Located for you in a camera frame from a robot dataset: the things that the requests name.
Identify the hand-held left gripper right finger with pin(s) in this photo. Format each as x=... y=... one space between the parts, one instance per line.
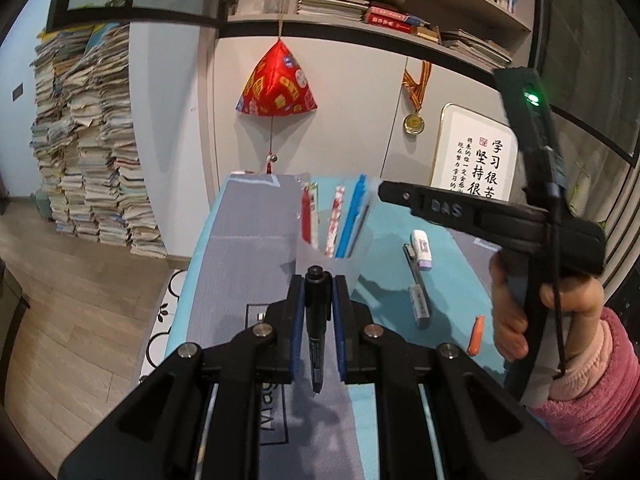
x=342 y=320

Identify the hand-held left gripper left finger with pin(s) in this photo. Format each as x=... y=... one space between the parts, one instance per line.
x=297 y=320

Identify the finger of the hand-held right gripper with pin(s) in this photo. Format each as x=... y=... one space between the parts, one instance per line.
x=450 y=207

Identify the black pen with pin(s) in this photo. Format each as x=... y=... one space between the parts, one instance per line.
x=317 y=310

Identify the translucent plastic cup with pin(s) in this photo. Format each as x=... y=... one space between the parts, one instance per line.
x=352 y=270

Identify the blue pen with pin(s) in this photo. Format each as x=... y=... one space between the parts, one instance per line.
x=350 y=220

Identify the white patterned pen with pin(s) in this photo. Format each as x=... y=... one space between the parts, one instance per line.
x=335 y=220

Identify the green pen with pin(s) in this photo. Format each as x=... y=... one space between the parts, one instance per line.
x=315 y=220

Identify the red pen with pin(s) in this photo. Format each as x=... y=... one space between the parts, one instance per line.
x=305 y=215

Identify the person's right forearm pink sleeve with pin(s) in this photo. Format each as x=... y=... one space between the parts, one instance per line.
x=600 y=385

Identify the person's right hand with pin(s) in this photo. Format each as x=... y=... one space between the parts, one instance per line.
x=507 y=310

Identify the white eraser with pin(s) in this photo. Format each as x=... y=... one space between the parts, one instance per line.
x=422 y=250

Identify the framed calligraphy sign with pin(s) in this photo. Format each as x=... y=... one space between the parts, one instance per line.
x=480 y=160

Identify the grey marker pen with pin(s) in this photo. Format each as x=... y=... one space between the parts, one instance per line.
x=418 y=292

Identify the grey and teal desk mat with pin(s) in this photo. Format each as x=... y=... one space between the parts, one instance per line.
x=240 y=260

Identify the gold medal with striped ribbon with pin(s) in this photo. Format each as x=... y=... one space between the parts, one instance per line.
x=414 y=122

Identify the stack of worn notebooks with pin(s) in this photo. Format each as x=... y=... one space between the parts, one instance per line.
x=475 y=47

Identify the white rug with black circles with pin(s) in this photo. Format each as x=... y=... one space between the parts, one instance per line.
x=167 y=320

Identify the stack of red books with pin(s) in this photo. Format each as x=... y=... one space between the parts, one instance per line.
x=390 y=17

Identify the red pyramid hanging ornament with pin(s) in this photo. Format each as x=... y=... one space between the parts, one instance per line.
x=275 y=85

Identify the tall stack of papers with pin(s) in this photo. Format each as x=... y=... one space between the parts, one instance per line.
x=95 y=150

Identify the pale green bin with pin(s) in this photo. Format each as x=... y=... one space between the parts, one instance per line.
x=44 y=206

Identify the grey wall bookshelf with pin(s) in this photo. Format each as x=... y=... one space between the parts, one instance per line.
x=380 y=45

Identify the dark wall switch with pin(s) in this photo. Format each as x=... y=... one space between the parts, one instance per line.
x=18 y=91

